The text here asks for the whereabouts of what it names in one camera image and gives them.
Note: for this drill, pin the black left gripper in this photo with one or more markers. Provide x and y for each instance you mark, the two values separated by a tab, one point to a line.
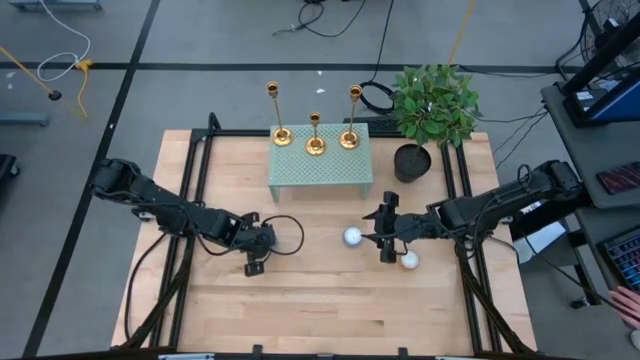
250	237

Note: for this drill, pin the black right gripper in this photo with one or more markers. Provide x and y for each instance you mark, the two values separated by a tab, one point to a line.
402	227

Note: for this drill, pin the tall gold candlestick holder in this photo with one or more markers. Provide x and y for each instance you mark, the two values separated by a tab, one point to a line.
282	137
349	140

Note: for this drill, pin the short gold candlestick holder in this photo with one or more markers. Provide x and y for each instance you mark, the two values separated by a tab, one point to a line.
315	146

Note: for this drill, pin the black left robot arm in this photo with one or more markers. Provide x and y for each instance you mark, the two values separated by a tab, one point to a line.
165	205

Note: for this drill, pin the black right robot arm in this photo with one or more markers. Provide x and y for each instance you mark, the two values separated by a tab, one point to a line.
500	202

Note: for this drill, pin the white ball middle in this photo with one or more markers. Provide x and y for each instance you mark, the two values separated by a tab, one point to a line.
352	237

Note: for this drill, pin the white ball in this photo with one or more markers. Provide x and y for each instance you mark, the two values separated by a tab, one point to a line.
352	237
411	260

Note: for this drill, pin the white ball right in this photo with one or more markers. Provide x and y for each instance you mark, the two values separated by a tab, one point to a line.
411	260

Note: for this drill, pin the green metal mesh shelf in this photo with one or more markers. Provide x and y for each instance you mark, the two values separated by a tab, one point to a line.
325	167

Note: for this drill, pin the black computer keyboard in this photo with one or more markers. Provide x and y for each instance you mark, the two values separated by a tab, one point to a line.
380	125

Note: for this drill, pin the black table edge clamp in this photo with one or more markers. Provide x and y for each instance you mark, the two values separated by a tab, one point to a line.
402	352
257	351

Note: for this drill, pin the green potted plant black pot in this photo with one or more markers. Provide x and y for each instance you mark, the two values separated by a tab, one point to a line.
432	102

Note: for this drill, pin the white paper sheet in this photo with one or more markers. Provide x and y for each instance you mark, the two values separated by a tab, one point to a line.
540	240

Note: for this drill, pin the grey side cart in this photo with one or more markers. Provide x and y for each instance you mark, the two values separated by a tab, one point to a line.
580	140

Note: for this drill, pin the dark red-lit keypad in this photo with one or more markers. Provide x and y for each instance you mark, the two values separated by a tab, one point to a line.
620	178

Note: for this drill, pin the rainbow backlit keyboard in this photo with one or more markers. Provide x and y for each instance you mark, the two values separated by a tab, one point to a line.
625	257

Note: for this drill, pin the black floor plug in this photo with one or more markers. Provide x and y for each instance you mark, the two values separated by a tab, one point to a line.
55	95

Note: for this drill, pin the person's hand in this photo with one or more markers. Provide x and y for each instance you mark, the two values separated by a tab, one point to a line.
627	305

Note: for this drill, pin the blue screen monitor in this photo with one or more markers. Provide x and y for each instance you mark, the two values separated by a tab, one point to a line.
617	102

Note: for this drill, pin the black wheeled chair base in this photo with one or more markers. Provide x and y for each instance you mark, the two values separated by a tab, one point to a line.
6	167

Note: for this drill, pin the grey flat floor base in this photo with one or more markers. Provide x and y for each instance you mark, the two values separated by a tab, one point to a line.
22	119
55	4

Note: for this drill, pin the black floor fan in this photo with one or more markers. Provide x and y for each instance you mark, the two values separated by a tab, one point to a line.
620	15

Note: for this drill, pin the black aluminium table frame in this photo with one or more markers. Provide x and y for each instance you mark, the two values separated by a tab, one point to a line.
235	133

